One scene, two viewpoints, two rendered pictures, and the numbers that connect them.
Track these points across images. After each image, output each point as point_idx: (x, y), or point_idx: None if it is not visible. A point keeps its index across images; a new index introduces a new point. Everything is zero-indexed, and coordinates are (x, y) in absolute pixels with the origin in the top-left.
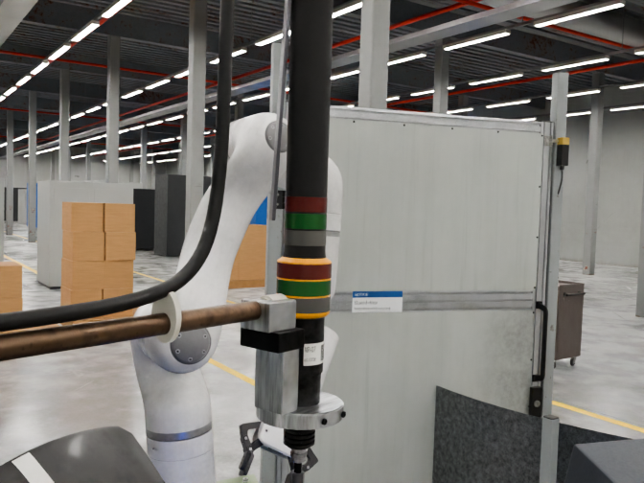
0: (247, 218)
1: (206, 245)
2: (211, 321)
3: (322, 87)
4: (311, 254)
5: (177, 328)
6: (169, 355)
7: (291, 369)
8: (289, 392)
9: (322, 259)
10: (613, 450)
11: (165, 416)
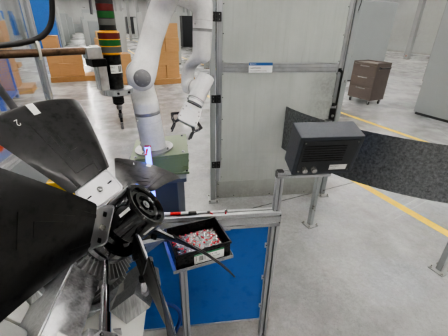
0: (165, 23)
1: (50, 23)
2: (59, 53)
3: None
4: (106, 28)
5: (40, 54)
6: (133, 83)
7: (103, 74)
8: (104, 83)
9: (111, 31)
10: (309, 125)
11: (139, 107)
